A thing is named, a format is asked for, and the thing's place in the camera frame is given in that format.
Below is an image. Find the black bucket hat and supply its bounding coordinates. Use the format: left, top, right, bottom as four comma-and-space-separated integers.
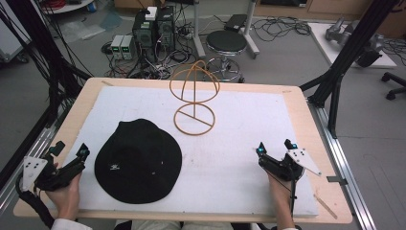
94, 118, 183, 205

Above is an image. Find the white foam mat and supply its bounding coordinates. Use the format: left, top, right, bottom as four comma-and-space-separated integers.
52, 85, 320, 219

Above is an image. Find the thin wooden strip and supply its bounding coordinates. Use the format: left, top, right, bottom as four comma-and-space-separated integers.
313, 193, 339, 220

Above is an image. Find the white round table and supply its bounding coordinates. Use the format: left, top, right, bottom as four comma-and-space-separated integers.
39, 0, 96, 15

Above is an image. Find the grey metal bracket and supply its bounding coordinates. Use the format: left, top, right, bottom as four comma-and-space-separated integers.
326, 174, 349, 187

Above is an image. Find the clear plastic sheet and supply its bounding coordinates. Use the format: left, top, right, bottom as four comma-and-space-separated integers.
58, 19, 107, 43

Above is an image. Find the white platform board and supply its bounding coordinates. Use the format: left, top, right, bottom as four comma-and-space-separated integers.
306, 21, 397, 70

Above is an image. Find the aluminium rail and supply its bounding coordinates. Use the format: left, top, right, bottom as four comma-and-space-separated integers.
306, 98, 378, 230
0, 103, 72, 219

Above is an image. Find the orange wire hat stand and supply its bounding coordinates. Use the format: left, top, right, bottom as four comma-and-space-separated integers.
169, 59, 221, 137

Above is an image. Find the black round stool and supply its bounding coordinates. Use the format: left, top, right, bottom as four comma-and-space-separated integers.
205, 30, 249, 83

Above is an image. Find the person's left hand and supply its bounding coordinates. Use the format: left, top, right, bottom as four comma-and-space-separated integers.
44, 172, 83, 221

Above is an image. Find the white table leg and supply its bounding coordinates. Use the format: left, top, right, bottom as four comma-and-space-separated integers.
242, 0, 261, 60
192, 0, 208, 59

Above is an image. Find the black flat box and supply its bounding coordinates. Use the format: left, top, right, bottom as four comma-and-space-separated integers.
223, 13, 249, 34

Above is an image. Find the white equipment case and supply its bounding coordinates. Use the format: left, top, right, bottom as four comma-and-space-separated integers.
0, 9, 32, 63

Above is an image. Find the white box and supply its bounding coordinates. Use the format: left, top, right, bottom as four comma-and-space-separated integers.
144, 6, 159, 22

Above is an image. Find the grey power supply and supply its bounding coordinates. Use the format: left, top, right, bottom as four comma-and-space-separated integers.
121, 34, 137, 60
109, 34, 124, 60

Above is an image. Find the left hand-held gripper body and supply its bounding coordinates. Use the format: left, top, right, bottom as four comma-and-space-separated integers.
21, 152, 86, 193

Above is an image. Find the tangle of black floor cables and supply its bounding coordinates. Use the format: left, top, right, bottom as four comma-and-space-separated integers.
251, 14, 313, 43

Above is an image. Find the black sleeved gripper cable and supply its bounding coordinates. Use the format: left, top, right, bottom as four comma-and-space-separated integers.
14, 173, 56, 230

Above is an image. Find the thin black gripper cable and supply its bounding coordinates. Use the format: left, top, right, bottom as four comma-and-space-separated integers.
287, 177, 299, 222

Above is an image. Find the black frame with cables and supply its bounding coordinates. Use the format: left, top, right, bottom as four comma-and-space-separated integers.
0, 0, 94, 123

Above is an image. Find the black office chair base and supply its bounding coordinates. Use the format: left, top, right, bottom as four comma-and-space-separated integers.
380, 71, 406, 102

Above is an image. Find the person's right hand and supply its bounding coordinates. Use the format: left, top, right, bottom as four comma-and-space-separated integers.
265, 172, 297, 222

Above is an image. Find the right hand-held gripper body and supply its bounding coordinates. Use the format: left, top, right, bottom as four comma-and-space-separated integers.
258, 148, 323, 183

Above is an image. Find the black computer tower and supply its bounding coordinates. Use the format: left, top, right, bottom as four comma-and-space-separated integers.
131, 11, 158, 63
155, 5, 177, 53

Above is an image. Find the black metal frame stand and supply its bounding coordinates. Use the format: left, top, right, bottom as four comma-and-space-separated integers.
299, 0, 401, 140

